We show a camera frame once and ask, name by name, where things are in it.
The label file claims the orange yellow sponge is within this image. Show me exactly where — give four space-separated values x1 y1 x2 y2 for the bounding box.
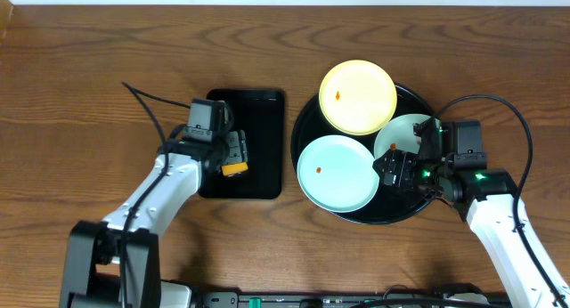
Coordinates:
221 162 248 177

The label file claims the pale green plate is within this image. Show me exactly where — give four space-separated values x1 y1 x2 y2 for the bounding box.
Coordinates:
373 114 429 159

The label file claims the light blue plate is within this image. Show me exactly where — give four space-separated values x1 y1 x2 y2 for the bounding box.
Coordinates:
297 134 379 213

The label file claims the yellow plate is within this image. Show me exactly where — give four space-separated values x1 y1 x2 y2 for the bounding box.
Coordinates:
318 60 397 135

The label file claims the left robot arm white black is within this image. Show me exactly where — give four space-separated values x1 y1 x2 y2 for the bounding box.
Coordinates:
59 130 248 307

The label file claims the black rectangular tray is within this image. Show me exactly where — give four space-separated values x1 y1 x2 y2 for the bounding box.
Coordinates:
199 89 285 199

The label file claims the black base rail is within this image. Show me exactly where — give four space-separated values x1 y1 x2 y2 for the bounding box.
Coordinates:
191 291 511 308

